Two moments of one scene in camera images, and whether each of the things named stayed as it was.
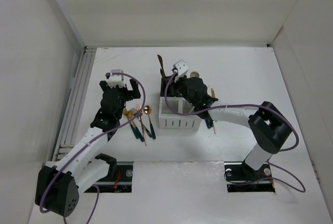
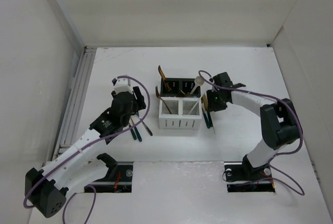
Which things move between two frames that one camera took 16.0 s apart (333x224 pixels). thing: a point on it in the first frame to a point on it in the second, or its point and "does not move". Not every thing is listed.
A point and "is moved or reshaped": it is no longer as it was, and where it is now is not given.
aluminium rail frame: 69,133 does not move
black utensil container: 174,89 does not move
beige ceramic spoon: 194,74 is moved or reshaped
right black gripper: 184,78 to 212,105
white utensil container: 167,120 does not move
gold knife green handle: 161,60 to 163,76
